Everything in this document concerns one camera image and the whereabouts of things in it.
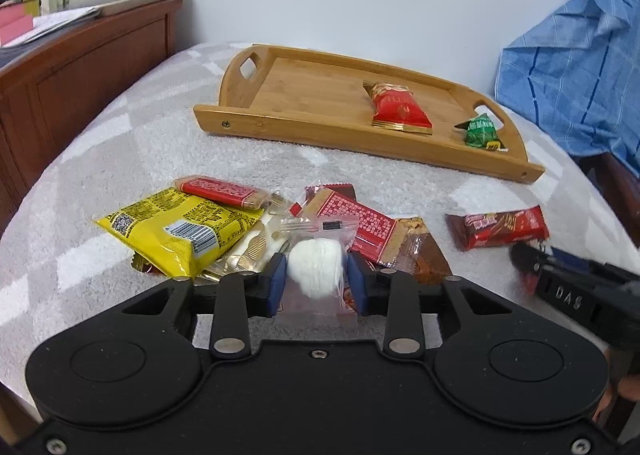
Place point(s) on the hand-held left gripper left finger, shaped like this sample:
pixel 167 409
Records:
pixel 277 282

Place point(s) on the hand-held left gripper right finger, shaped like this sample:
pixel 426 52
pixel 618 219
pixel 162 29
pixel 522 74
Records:
pixel 357 285

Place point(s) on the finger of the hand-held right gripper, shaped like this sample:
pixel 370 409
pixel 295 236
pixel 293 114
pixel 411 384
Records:
pixel 525 260
pixel 565 256

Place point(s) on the clear packet with white snack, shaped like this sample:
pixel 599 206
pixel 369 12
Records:
pixel 315 270

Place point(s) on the dark red chocolate wafer packet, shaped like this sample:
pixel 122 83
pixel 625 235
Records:
pixel 500 227

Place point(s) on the red white patterned snack packet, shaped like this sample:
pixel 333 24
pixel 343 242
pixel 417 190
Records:
pixel 360 225

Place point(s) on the dark reddish brown snack packet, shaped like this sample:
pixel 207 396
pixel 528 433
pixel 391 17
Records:
pixel 425 257

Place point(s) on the long red snack packet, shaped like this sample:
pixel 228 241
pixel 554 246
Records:
pixel 220 190

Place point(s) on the yellow snack bag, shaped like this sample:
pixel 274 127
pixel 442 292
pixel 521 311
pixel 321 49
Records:
pixel 165 225

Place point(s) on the wooden tray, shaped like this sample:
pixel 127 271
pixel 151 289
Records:
pixel 310 90

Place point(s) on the gold foil snack packet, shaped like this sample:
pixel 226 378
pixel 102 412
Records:
pixel 220 270

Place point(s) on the green snack packet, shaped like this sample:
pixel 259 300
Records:
pixel 480 132

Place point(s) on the large red snack packet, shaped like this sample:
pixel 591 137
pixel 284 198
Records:
pixel 400 110

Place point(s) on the blue checked cloth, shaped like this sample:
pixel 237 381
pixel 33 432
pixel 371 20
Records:
pixel 575 70

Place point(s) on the wooden cabinet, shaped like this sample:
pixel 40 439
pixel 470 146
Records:
pixel 75 85

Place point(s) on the stack of papers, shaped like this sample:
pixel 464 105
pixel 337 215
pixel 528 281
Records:
pixel 60 21

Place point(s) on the pink box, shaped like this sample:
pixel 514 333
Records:
pixel 15 25

